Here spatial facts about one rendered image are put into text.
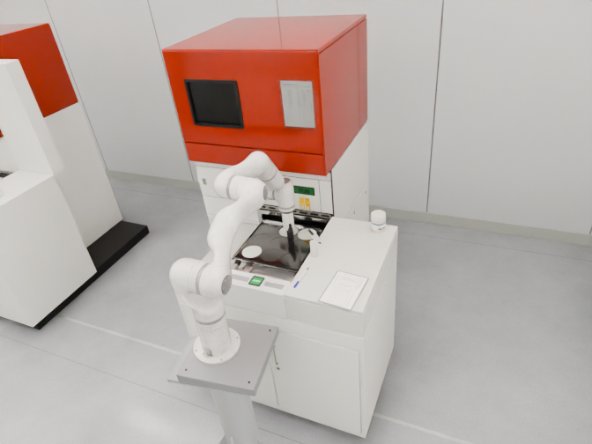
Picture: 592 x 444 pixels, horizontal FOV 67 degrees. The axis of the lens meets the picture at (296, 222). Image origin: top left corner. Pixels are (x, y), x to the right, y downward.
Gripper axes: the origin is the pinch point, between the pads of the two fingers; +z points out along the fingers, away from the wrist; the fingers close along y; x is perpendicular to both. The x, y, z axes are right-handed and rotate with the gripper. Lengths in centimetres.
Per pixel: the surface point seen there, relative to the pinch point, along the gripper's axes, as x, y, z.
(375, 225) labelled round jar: 39.6, 19.4, -9.5
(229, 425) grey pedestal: -45, 67, 50
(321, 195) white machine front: 19.0, -5.7, -16.5
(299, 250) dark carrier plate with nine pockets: 2.5, 12.7, 2.1
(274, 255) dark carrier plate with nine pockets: -10.6, 12.9, 2.2
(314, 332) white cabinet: -1, 56, 14
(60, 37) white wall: -166, -310, -63
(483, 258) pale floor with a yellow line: 150, -51, 91
